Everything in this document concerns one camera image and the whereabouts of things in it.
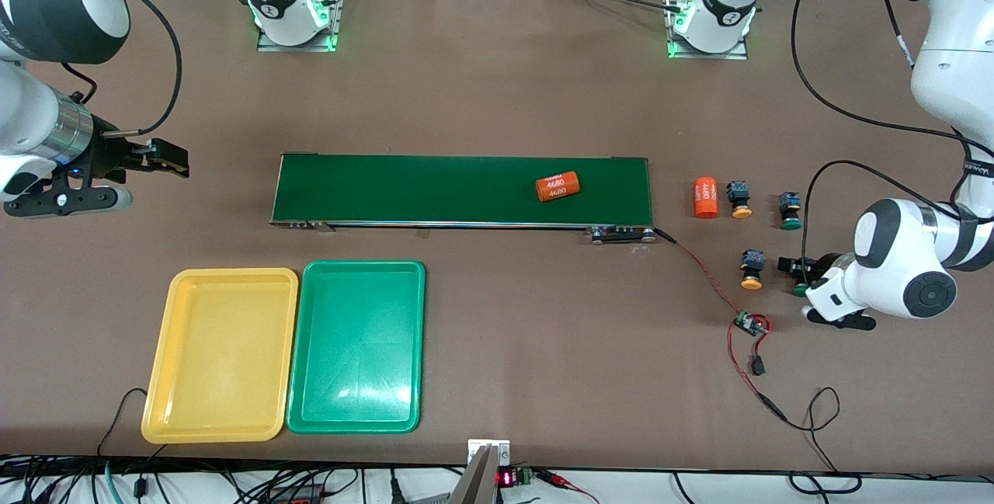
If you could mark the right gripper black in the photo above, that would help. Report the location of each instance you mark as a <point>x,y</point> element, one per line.
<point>107,159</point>

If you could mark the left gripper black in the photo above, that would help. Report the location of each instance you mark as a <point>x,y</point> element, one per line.
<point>820,264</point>

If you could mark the green push button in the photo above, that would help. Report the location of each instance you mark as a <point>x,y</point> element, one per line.
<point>790,213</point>
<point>800,290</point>

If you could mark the yellow push button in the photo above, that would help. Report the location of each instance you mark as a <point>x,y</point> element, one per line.
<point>740,201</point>
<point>752,271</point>

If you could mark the orange 4680 battery cylinder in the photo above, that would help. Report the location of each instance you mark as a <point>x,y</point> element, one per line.
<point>559,186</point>
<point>705,197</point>

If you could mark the small circuit board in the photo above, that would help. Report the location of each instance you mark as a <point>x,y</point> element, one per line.
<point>750,324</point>

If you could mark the small black connector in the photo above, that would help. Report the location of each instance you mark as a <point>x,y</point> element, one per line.
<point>758,366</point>

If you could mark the yellow plastic tray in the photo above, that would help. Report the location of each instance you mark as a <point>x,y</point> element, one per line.
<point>221,356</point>

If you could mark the green plastic tray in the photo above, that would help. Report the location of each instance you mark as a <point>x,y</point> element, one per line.
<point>357,349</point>

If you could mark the green conveyor belt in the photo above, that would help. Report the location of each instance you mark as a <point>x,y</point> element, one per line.
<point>466,189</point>

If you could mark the red clip lead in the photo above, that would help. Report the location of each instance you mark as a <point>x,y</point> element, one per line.
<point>563,482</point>

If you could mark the red digit display module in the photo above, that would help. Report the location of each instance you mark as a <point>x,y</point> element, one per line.
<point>514,477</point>

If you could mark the grey metal bar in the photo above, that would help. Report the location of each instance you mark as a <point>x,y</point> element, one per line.
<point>474,484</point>

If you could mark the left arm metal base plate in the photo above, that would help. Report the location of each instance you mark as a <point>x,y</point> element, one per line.
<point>734,55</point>

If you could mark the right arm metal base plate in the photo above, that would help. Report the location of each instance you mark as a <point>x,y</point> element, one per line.
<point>335,15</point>

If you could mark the small metal bracket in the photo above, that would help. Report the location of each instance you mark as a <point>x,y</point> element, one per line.
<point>489,446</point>

